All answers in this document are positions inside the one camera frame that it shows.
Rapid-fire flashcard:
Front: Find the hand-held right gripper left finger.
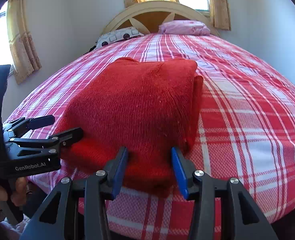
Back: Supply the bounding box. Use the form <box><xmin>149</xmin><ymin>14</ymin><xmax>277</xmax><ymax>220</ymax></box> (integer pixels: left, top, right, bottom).
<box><xmin>20</xmin><ymin>146</ymin><xmax>129</xmax><ymax>240</ymax></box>

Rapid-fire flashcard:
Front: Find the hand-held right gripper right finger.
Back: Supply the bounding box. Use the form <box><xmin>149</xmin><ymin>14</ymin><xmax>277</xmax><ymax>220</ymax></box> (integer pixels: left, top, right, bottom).
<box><xmin>171</xmin><ymin>147</ymin><xmax>279</xmax><ymax>240</ymax></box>

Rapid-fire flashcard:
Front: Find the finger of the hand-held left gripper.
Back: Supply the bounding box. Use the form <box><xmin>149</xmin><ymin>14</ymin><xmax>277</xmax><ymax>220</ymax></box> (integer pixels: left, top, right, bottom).
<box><xmin>3</xmin><ymin>114</ymin><xmax>56</xmax><ymax>138</ymax></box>
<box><xmin>8</xmin><ymin>127</ymin><xmax>84</xmax><ymax>156</ymax></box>

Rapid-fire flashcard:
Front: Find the red knit sweater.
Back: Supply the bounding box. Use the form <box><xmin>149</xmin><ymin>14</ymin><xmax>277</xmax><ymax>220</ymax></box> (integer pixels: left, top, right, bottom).
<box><xmin>55</xmin><ymin>57</ymin><xmax>204</xmax><ymax>198</ymax></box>

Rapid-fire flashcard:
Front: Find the person's left hand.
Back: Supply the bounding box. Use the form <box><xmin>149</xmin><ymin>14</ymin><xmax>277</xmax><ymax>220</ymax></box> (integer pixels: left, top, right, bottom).
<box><xmin>0</xmin><ymin>177</ymin><xmax>28</xmax><ymax>211</ymax></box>

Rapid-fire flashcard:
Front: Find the red white plaid bedsheet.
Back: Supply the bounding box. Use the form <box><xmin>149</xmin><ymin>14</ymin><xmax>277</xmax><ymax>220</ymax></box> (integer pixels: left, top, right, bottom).
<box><xmin>2</xmin><ymin>33</ymin><xmax>295</xmax><ymax>240</ymax></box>

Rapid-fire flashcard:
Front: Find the dark cloth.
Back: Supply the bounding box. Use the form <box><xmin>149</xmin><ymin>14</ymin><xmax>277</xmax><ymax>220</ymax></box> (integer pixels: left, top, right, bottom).
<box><xmin>83</xmin><ymin>45</ymin><xmax>98</xmax><ymax>55</ymax></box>

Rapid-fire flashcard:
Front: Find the grey white patterned pillow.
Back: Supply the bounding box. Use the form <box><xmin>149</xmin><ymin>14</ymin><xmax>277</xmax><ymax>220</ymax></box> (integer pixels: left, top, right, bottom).
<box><xmin>95</xmin><ymin>26</ymin><xmax>144</xmax><ymax>49</ymax></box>

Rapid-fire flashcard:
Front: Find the pink pillow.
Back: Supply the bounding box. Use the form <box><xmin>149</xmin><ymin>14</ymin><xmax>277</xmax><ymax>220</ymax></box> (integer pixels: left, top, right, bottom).
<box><xmin>158</xmin><ymin>20</ymin><xmax>211</xmax><ymax>36</ymax></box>

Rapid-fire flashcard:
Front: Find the cream wooden headboard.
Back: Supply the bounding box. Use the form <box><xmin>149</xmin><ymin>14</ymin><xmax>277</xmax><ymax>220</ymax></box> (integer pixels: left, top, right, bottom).
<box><xmin>101</xmin><ymin>0</ymin><xmax>220</xmax><ymax>37</ymax></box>

